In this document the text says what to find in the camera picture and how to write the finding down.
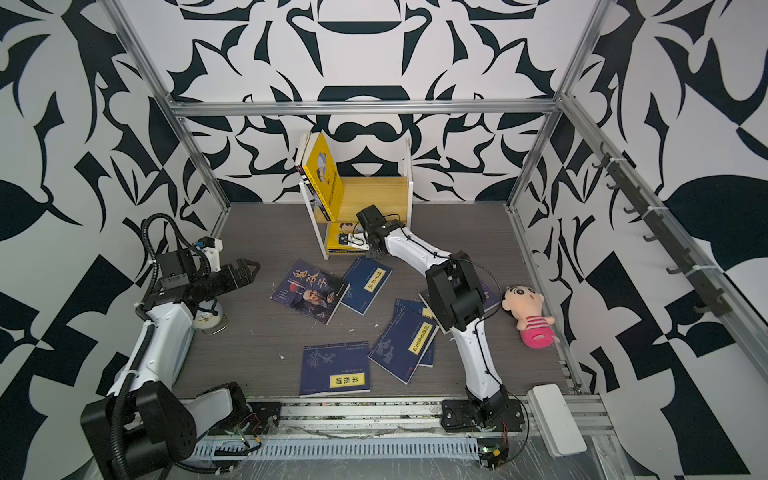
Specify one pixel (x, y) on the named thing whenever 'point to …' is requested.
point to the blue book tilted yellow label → (400, 349)
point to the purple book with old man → (311, 292)
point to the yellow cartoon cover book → (320, 170)
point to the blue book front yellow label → (335, 368)
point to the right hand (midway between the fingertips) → (376, 233)
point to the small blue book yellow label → (366, 281)
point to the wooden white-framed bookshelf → (393, 194)
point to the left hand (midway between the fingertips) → (241, 267)
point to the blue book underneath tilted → (423, 311)
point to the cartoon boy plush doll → (526, 306)
